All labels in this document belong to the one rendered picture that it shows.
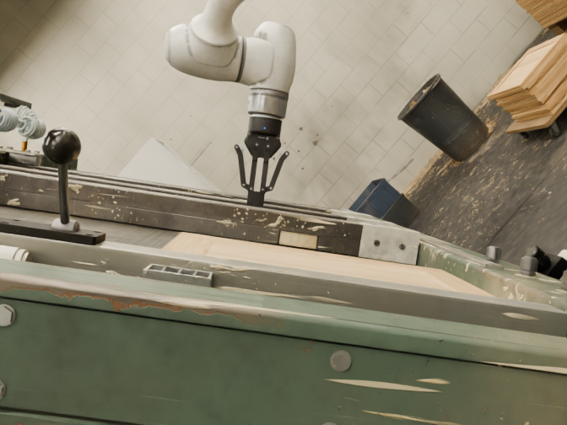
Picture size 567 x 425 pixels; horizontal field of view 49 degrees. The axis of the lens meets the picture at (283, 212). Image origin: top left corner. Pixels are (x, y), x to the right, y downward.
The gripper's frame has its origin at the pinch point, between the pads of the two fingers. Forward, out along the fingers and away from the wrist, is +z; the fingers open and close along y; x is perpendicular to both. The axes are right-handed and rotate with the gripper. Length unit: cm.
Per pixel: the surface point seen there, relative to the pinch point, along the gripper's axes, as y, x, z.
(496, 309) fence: -28, 74, 6
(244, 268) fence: 0, 75, 4
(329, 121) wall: -63, -478, -77
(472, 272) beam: -36, 43, 5
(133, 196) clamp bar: 25.1, 12.2, 0.7
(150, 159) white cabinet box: 83, -336, -14
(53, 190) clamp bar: 41.4, 12.3, 1.6
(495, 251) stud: -42, 36, 1
